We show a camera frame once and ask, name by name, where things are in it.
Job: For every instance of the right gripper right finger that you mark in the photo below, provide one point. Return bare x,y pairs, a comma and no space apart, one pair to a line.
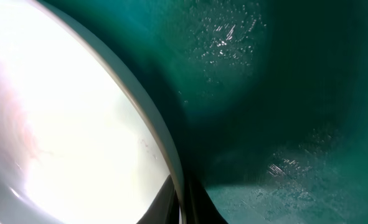
199,207

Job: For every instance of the light blue plate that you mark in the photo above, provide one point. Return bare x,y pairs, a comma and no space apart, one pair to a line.
81,141

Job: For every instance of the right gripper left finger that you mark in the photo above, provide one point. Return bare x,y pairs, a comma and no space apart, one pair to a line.
164,208

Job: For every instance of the teal plastic serving tray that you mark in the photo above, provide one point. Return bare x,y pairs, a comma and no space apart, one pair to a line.
266,101

